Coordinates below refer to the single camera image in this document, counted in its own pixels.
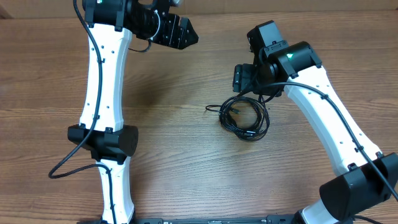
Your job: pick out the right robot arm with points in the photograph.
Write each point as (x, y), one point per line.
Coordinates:
(364, 176)

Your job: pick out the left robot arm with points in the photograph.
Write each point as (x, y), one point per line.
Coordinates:
(101, 130)

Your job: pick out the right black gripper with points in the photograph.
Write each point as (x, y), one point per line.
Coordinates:
(244, 80)

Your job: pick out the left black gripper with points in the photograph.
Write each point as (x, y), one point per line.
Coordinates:
(175, 38)

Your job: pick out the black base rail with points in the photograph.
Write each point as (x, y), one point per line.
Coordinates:
(270, 219)

